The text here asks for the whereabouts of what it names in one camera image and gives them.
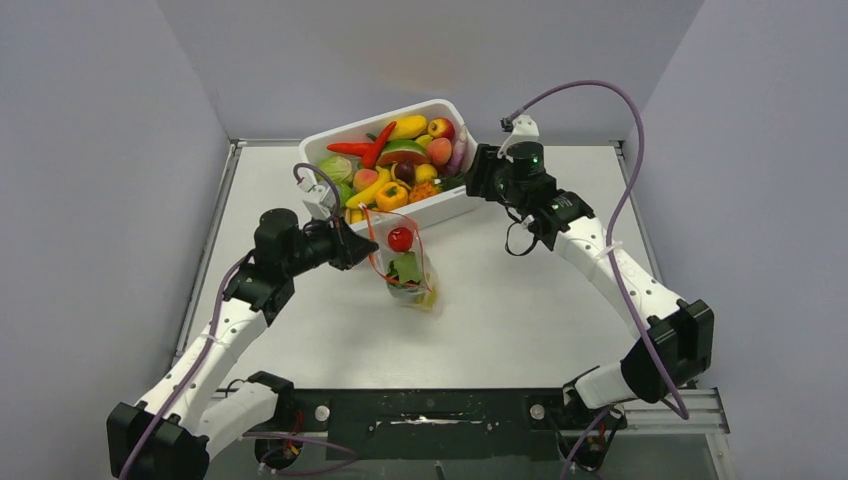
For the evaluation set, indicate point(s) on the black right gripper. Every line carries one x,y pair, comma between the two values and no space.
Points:
480,177

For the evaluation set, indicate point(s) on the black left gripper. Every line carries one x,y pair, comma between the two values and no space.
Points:
350,248

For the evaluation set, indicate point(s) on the red tomato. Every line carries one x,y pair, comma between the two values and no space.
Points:
400,239

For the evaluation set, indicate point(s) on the clear zip top bag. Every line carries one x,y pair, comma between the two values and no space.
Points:
378,226

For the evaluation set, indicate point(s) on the green leaf vegetable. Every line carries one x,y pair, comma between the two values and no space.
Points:
404,271

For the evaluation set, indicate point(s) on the yellow green starfruit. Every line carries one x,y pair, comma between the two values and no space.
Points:
427,301

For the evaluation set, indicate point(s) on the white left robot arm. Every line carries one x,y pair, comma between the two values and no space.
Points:
173,431

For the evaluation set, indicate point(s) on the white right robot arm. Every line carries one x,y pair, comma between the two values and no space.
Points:
673,337

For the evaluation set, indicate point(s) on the orange fried food piece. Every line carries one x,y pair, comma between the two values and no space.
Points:
424,190

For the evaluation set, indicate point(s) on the yellow banana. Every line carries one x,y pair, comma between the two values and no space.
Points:
367,196

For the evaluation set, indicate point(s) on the yellow bell pepper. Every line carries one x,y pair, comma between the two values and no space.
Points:
391,197

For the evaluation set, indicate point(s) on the green cabbage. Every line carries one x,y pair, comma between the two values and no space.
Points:
338,168

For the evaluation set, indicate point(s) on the pink peach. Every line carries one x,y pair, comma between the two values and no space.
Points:
439,151

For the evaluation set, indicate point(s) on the red chili pepper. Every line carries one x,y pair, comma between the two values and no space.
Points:
373,151
358,149

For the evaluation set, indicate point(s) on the red apple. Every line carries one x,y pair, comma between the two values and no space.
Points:
441,128

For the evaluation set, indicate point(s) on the dark purple passionfruit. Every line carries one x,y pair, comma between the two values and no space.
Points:
404,172

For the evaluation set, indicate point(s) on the white plastic bin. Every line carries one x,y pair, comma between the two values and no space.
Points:
451,202

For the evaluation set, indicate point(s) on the watermelon slice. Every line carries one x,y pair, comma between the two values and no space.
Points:
400,151

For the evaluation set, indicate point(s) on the yellow mango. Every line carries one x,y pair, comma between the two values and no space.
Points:
409,128

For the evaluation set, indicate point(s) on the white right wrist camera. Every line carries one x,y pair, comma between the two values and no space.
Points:
521,128

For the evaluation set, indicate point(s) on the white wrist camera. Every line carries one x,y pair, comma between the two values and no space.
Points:
322,200
521,128

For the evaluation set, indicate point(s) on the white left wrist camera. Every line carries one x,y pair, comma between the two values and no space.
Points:
322,200

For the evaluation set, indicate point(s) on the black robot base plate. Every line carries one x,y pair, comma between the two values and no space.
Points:
540,424

